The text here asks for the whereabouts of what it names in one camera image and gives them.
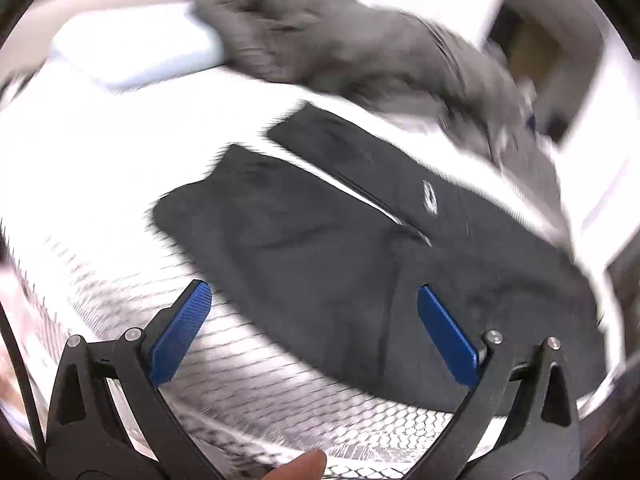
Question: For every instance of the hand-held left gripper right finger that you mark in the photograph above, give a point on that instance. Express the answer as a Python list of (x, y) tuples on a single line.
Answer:
[(447, 336)]

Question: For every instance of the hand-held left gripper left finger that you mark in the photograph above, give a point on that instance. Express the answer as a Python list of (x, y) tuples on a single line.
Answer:
[(181, 331)]

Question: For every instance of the black pants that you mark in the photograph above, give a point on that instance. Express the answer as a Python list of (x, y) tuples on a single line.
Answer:
[(300, 240)]

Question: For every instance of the white patterned bed sheet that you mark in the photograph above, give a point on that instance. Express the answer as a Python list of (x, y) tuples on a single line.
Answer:
[(100, 160)]

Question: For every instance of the light blue pillow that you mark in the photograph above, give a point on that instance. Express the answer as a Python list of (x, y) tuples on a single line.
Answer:
[(135, 55)]

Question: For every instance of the dark brown furniture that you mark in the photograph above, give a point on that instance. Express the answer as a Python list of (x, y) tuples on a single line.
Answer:
[(532, 45)]

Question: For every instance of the beige upholstered headboard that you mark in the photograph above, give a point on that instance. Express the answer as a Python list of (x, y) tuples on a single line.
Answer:
[(75, 7)]

